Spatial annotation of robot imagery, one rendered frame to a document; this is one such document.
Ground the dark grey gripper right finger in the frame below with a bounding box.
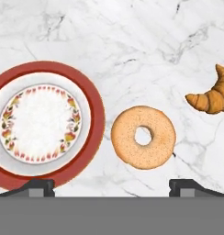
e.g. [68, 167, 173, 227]
[168, 178, 224, 198]

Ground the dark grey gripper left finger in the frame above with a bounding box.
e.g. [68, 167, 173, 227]
[0, 178, 56, 198]

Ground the red-rimmed floral plate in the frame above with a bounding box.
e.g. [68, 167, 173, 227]
[0, 60, 106, 191]

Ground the tan speckled bagel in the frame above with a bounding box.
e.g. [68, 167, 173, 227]
[110, 105, 177, 171]

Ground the golden brown croissant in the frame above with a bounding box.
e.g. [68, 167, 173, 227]
[185, 63, 224, 115]

